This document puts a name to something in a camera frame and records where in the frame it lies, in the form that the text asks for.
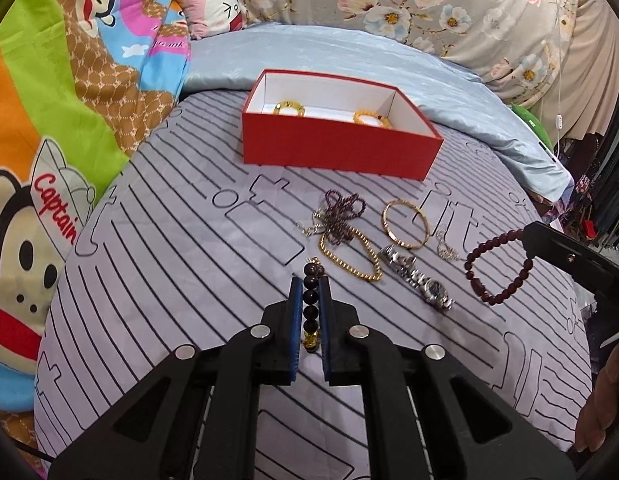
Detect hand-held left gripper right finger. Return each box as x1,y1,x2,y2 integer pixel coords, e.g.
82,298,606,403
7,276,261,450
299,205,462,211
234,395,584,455
318,276,575,480

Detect cartoon monkey quilt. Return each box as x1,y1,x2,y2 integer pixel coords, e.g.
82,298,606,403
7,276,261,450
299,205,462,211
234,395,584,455
0,0,192,461

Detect small silver bracelet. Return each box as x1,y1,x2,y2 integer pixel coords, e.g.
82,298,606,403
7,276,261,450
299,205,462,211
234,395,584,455
436,230,463,262

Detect hanging dark clothes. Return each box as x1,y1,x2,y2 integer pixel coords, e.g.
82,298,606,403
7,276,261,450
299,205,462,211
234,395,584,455
564,135,619,261

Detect green plush item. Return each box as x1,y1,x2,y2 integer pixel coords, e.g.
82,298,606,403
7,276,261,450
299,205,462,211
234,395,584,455
512,102,557,153

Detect red-brown bead bracelet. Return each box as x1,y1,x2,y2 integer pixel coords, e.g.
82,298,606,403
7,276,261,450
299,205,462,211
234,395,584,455
463,230,535,306

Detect white cable with switch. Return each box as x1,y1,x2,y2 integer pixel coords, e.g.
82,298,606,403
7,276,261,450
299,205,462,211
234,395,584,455
552,0,570,153

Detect gold bangle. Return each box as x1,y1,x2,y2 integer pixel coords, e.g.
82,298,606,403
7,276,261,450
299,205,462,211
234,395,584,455
382,200,433,251

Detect purple patterned cloth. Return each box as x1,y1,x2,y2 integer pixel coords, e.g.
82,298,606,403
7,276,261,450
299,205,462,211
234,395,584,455
537,172,597,233

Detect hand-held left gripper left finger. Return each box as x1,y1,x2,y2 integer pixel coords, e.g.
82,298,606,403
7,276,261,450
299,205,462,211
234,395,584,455
48,276,304,480

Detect black cable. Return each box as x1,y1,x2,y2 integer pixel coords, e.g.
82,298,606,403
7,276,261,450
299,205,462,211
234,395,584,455
9,439,55,461

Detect purple bead necklace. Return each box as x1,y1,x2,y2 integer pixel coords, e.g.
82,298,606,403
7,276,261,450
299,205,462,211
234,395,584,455
323,190,367,246

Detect dark bead bracelet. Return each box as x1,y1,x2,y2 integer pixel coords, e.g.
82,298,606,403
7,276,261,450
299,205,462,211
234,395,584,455
300,257,326,356

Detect silver wristwatch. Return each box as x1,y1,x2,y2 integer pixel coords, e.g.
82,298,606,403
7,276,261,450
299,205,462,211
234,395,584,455
379,244,455,311

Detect red cardboard box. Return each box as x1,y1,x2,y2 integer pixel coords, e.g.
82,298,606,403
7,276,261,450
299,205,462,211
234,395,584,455
242,69,445,182

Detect grey striped bed sheet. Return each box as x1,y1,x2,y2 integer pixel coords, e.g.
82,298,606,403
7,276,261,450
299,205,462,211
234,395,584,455
33,87,595,480

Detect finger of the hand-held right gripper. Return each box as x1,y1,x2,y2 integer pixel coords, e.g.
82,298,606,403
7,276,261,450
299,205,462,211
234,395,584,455
522,220,619,286
582,276,619,312

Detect light blue quilt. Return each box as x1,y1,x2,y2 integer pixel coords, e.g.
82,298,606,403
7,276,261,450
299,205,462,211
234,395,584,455
182,25,573,201

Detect gold chain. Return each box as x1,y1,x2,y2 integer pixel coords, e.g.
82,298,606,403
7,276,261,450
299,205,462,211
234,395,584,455
318,227,385,283

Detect pink cartoon pillow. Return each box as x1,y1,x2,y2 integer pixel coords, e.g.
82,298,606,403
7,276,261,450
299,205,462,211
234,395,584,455
170,0,250,41

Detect beige curtain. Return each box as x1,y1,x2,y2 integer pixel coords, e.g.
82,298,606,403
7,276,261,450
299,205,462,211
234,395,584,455
532,0,619,141

